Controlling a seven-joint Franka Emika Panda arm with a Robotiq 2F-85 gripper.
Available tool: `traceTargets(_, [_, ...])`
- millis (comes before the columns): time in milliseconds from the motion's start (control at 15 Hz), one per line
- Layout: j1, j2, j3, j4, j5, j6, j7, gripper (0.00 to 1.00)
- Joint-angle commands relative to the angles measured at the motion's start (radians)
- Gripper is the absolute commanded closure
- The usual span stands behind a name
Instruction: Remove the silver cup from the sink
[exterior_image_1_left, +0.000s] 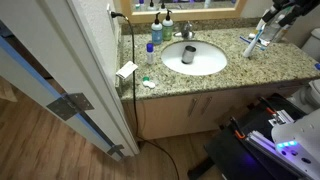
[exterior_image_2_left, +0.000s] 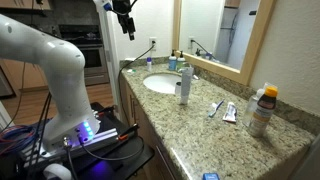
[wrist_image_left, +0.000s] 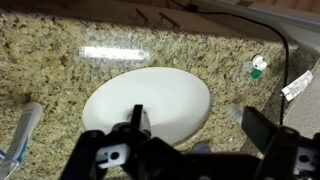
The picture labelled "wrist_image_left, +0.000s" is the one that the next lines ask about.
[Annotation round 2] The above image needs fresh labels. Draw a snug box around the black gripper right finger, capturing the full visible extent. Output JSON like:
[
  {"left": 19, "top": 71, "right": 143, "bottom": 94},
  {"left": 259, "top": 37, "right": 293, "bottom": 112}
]
[{"left": 241, "top": 106, "right": 277, "bottom": 153}]

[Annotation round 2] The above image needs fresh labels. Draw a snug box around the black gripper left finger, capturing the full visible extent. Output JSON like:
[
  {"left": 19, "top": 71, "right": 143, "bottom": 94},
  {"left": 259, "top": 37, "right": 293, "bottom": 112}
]
[{"left": 130, "top": 104, "right": 143, "bottom": 128}]

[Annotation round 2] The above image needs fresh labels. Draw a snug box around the white oval sink basin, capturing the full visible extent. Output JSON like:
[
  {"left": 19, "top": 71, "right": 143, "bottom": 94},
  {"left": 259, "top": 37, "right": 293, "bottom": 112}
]
[{"left": 82, "top": 67, "right": 211, "bottom": 145}]

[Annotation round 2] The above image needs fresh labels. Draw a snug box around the small clear blue-cap bottle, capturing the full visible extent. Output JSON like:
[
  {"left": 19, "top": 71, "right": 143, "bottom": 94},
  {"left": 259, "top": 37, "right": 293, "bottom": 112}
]
[{"left": 227, "top": 103, "right": 244, "bottom": 124}]

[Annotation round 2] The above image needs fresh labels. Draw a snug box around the small blue object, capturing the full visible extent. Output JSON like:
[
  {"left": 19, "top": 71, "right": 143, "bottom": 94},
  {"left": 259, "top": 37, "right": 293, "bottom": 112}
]
[{"left": 192, "top": 143, "right": 211, "bottom": 153}]

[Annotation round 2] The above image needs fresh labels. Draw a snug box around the green white contact lens case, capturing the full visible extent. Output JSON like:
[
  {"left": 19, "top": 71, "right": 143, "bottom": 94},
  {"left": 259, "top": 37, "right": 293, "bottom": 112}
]
[{"left": 242, "top": 55, "right": 267, "bottom": 79}]

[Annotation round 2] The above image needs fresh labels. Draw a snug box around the right cabinet door handle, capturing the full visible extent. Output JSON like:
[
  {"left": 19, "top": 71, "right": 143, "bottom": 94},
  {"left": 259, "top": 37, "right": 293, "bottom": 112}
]
[{"left": 158, "top": 12, "right": 181, "bottom": 28}]

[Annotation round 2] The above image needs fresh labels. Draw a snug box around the cabinet door handle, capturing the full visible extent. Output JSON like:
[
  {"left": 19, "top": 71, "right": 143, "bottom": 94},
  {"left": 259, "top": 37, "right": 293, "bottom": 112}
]
[
  {"left": 136, "top": 8, "right": 149, "bottom": 24},
  {"left": 158, "top": 12, "right": 181, "bottom": 28}
]

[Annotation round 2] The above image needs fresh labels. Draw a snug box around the left cabinet door handle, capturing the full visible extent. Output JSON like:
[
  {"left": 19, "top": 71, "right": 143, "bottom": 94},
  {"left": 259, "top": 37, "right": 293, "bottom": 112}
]
[{"left": 136, "top": 8, "right": 149, "bottom": 24}]

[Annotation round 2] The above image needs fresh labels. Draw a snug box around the black power cable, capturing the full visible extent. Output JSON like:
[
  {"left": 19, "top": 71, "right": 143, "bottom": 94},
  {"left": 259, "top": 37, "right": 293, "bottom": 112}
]
[{"left": 169, "top": 0, "right": 290, "bottom": 126}]

